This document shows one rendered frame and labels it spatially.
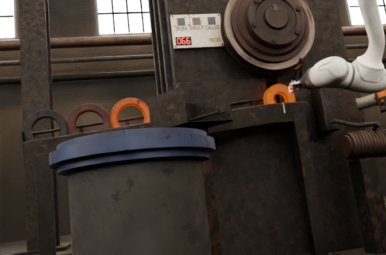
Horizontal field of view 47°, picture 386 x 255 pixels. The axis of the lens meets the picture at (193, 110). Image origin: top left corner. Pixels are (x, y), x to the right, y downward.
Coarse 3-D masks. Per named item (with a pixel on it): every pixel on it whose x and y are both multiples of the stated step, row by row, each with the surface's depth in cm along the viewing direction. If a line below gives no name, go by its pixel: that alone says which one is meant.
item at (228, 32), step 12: (300, 0) 224; (228, 12) 216; (228, 24) 214; (312, 24) 223; (228, 36) 213; (312, 36) 221; (240, 48) 213; (240, 60) 218; (252, 60) 212; (288, 60) 216
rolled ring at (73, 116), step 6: (78, 108) 195; (84, 108) 195; (90, 108) 196; (96, 108) 196; (102, 108) 197; (72, 114) 194; (78, 114) 194; (102, 114) 196; (108, 114) 197; (72, 120) 193; (102, 120) 198; (108, 120) 196; (72, 126) 193; (108, 126) 195; (72, 132) 192; (78, 132) 193
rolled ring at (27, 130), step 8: (40, 112) 192; (48, 112) 192; (56, 112) 193; (32, 120) 190; (56, 120) 192; (64, 120) 193; (24, 128) 189; (32, 128) 192; (64, 128) 192; (24, 136) 188; (32, 136) 189
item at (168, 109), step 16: (160, 96) 170; (176, 96) 164; (224, 96) 182; (160, 112) 170; (176, 112) 163; (192, 112) 192; (208, 112) 187; (208, 160) 173; (208, 176) 170; (208, 192) 168; (208, 208) 167; (208, 224) 165
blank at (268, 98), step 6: (276, 84) 214; (282, 84) 214; (270, 90) 212; (276, 90) 213; (282, 90) 214; (264, 96) 212; (270, 96) 212; (288, 96) 214; (294, 96) 214; (264, 102) 212; (270, 102) 211
